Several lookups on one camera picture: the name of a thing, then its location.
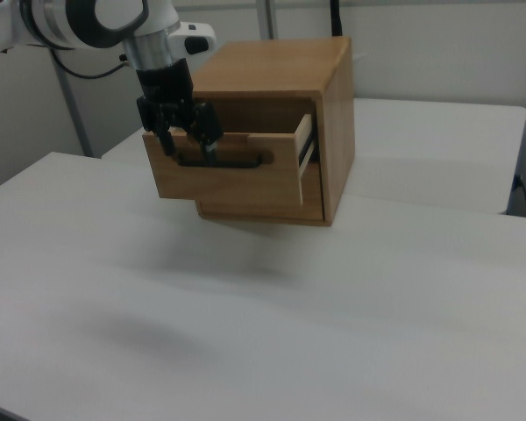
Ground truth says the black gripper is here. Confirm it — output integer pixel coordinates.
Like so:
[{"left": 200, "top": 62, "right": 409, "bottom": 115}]
[{"left": 135, "top": 59, "right": 224, "bottom": 167}]

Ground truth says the oak wooden drawer cabinet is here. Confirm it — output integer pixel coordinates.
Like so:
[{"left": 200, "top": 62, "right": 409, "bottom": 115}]
[{"left": 188, "top": 36, "right": 356, "bottom": 228}]

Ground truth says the plain wooden drawer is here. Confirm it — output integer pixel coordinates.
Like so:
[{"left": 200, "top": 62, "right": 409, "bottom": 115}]
[{"left": 195, "top": 160, "right": 325, "bottom": 221}]

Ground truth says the black vertical pole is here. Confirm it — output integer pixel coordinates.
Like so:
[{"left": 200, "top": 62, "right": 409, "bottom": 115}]
[{"left": 330, "top": 0, "right": 344, "bottom": 37}]

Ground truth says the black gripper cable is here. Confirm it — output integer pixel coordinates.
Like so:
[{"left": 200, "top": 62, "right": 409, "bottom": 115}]
[{"left": 50, "top": 46, "right": 131, "bottom": 79}]

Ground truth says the grey metal frame post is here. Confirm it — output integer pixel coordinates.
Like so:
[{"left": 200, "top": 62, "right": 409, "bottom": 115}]
[{"left": 47, "top": 46, "right": 93, "bottom": 158}]

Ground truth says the black wall cable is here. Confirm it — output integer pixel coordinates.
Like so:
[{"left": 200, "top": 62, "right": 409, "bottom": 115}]
[{"left": 511, "top": 174, "right": 526, "bottom": 217}]

